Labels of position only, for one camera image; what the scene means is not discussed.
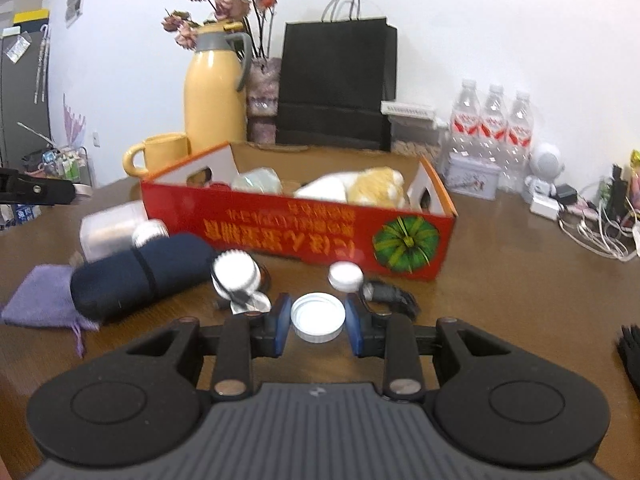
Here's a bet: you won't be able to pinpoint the clear plastic container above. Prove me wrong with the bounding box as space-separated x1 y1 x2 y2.
79 201 148 263

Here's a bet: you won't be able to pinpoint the wall poster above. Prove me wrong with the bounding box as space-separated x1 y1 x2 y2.
64 0 90 28

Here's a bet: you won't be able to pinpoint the tangled white cables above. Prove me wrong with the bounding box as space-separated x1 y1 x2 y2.
557 200 640 263

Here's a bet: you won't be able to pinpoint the dried pink rose bouquet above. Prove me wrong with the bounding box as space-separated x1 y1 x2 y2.
161 0 280 58

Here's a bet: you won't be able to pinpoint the metal storage rack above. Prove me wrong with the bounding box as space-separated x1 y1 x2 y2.
20 145 93 191

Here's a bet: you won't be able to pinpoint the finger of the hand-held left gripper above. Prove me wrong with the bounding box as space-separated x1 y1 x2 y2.
0 167 93 207

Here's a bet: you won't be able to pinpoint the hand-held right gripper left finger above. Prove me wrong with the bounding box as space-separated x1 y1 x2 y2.
127 294 293 401

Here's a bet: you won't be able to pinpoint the purple drawstring pouch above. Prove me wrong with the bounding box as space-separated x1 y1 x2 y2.
0 265 101 358

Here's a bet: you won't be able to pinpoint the yellow and white plush sheep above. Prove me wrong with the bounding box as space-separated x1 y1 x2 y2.
292 166 407 208

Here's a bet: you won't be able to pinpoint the clear water bottle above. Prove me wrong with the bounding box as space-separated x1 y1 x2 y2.
447 79 483 158
481 85 509 166
505 91 535 193

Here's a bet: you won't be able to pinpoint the navy fabric pouch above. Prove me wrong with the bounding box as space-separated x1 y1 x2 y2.
70 232 218 321

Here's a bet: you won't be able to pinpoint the large white jar lid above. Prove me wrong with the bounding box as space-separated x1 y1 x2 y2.
291 292 347 345

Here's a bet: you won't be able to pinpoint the white printed tin box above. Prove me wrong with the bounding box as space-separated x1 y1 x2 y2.
446 152 503 198

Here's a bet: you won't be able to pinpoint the pink fuzzy vase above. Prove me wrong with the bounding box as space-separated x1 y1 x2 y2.
245 57 282 143

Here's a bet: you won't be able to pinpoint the small white bottle cap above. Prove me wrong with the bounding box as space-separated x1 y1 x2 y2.
327 262 365 292

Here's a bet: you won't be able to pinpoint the yellow thermos jug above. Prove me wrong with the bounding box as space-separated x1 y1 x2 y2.
183 22 253 156

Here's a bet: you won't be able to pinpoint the red cardboard box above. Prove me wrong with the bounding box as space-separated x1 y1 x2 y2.
140 141 458 283

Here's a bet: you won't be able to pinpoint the purple wall sticker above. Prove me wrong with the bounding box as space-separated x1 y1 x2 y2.
62 92 86 148

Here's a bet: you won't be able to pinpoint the iridescent plastic bag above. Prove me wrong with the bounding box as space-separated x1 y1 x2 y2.
231 166 283 193

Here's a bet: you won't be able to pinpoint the black glove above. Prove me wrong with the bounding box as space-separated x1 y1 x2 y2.
612 324 640 401

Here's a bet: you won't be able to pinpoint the dark green bottle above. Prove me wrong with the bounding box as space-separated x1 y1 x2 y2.
600 164 632 211

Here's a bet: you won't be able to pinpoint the white charger block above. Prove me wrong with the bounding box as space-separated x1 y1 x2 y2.
530 195 560 221

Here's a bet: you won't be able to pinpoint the small jar with ribbed cap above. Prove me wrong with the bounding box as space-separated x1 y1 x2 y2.
131 220 170 251
211 250 273 316

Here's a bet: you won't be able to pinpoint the dark grey cabinet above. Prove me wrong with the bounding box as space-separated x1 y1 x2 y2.
0 7 53 171

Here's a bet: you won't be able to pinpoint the clear seed container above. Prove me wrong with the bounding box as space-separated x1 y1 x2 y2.
381 101 446 158

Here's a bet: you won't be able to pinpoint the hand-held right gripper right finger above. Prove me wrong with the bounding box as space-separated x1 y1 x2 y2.
344 294 513 401

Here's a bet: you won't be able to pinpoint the black braided cable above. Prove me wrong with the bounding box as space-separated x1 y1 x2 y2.
362 280 421 318

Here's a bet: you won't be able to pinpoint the yellow mug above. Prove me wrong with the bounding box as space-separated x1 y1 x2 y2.
122 132 191 178

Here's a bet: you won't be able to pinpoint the white robot toy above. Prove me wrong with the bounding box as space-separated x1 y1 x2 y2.
522 142 568 204

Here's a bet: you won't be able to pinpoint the black paper bag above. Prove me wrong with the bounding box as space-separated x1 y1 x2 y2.
276 0 398 152

